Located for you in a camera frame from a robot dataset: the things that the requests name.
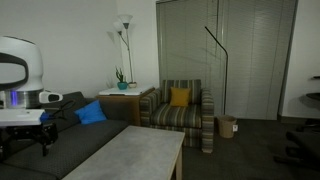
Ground plant in teal pot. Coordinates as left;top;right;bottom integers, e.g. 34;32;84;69
115;66;129;91

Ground white two-shade floor lamp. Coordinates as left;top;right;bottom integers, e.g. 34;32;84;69
112;13;134;84

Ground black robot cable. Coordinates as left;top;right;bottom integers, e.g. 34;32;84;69
49;99;77;122

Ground wooden side table white top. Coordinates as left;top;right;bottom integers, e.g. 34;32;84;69
95;84;156;127

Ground grey coffee table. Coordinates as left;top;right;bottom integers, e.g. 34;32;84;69
61;125;186;180

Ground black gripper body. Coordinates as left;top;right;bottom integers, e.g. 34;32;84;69
4;122;60;146

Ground black office chair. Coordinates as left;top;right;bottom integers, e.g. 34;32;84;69
294;74;320;133

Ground yellow cushion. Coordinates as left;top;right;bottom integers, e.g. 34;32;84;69
169;86;192;108

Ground dark grey fabric sofa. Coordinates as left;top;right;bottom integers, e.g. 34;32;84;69
0;90;134;180

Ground striped armchair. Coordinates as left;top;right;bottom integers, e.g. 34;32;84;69
139;78;215;154

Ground dark low chair base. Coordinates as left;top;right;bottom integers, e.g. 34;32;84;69
273;129;320;172

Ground black arc floor lamp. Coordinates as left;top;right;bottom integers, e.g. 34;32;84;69
204;26;230;116

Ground wicker waste basket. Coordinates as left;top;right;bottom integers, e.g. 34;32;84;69
216;114;238;139

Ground blue throw pillow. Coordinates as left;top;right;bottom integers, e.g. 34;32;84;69
73;99;108;126

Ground grey window blinds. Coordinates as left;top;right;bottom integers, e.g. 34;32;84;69
155;0;299;121

